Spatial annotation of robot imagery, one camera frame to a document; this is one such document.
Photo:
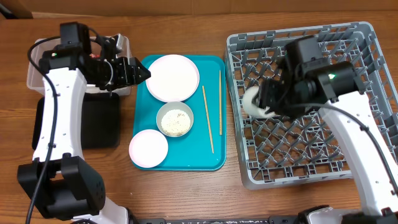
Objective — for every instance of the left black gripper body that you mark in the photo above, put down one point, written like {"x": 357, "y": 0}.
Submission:
{"x": 120, "y": 76}

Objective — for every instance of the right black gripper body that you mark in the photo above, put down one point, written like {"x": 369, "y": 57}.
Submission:
{"x": 282, "y": 99}

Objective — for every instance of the white cup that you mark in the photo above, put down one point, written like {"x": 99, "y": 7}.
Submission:
{"x": 251, "y": 108}

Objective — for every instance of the grey bowl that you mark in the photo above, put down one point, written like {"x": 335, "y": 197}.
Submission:
{"x": 173, "y": 106}

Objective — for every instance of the white rice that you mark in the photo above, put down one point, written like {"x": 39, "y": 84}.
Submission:
{"x": 175, "y": 123}

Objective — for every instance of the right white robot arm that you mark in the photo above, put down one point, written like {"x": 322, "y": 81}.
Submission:
{"x": 340, "y": 99}

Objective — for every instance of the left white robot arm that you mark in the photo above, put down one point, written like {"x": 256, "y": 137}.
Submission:
{"x": 58, "y": 180}

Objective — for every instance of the large white plate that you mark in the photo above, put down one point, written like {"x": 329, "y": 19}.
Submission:
{"x": 173, "y": 78}

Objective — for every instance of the black tray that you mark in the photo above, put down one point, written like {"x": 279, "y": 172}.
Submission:
{"x": 100, "y": 121}

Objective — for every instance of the grey dish rack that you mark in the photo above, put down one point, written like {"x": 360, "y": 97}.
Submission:
{"x": 278, "y": 151}

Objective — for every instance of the right wooden chopstick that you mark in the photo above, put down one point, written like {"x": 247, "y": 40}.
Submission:
{"x": 220, "y": 104}

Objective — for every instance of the wooden chopstick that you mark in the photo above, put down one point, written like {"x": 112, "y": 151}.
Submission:
{"x": 208, "y": 119}
{"x": 220, "y": 104}

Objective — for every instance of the small pink plate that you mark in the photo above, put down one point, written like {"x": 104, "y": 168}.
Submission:
{"x": 148, "y": 148}

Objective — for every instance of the left wooden chopstick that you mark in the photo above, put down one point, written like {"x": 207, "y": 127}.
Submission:
{"x": 208, "y": 119}

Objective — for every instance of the teal serving tray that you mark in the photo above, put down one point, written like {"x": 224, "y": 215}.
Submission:
{"x": 192, "y": 151}

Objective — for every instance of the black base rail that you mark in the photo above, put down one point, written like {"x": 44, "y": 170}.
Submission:
{"x": 319, "y": 214}

